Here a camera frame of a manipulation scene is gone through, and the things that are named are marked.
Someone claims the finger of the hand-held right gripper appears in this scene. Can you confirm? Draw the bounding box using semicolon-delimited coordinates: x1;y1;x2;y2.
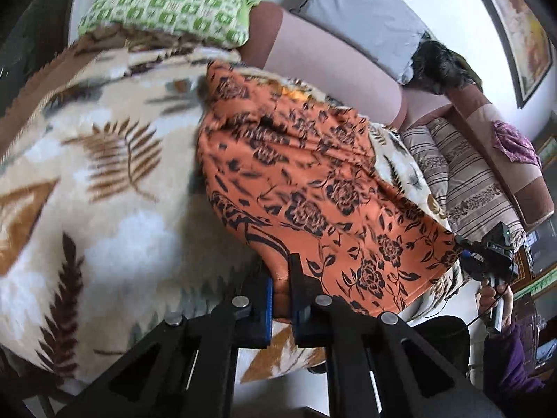
455;235;488;271

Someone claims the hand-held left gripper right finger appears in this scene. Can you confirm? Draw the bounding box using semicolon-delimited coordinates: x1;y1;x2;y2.
287;253;505;418

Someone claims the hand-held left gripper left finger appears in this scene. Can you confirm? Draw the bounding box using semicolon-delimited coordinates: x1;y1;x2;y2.
56;263;275;418

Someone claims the orange floral blouse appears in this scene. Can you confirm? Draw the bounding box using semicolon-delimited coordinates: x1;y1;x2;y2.
196;61;464;318

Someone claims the person's right forearm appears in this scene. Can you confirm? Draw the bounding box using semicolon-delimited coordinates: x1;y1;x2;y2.
482;322;548;407

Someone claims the person's right hand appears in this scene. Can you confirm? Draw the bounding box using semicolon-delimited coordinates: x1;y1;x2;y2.
475;284;515;332

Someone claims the striped beige cushion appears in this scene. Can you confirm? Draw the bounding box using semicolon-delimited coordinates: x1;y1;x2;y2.
429;117;526;245
402;124;450;219

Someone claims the black chair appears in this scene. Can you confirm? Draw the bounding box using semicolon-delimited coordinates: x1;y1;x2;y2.
413;316;472;385

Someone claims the purple cloth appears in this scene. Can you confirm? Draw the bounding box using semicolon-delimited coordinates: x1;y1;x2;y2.
491;119;543;169

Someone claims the olive brown cloth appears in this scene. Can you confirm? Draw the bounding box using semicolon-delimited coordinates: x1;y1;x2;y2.
453;50;485;93

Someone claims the black furry cloth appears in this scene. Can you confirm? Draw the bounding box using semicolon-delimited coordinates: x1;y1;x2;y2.
411;40;475;95

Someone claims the cream leaf-print blanket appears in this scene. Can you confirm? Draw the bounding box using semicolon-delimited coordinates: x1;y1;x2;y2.
0;26;462;397

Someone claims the pink and brown sofa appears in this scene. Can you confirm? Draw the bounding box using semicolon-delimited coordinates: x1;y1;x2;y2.
241;2;557;227

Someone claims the grey pillow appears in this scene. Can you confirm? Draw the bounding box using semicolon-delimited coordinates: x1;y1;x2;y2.
289;0;429;83

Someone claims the green checked pillow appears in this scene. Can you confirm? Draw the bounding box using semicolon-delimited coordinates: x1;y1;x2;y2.
78;0;262;48

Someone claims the framed wall painting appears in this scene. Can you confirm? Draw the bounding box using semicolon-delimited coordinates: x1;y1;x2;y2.
460;0;557;109

